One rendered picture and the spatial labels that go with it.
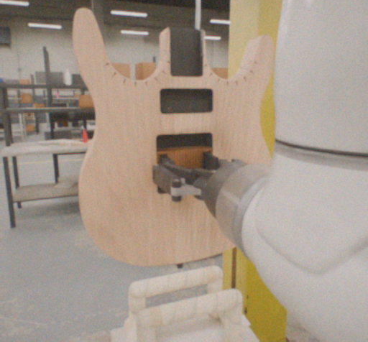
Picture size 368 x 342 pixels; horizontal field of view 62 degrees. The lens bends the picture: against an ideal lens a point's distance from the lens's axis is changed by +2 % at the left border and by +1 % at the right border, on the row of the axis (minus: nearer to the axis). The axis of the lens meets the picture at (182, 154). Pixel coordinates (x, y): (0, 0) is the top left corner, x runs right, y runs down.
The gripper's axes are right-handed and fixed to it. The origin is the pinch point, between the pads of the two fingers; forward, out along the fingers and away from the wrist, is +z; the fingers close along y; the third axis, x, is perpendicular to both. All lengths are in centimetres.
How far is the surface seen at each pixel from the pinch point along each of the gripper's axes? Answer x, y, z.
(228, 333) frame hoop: -32.7, 7.5, -2.2
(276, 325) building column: -114, 80, 78
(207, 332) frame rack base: -35.6, 5.3, 2.4
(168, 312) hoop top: -25.1, -4.2, -2.6
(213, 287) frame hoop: -28.5, 7.9, 5.6
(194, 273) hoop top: -24.7, 3.9, 6.1
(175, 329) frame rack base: -35.6, -0.6, 5.2
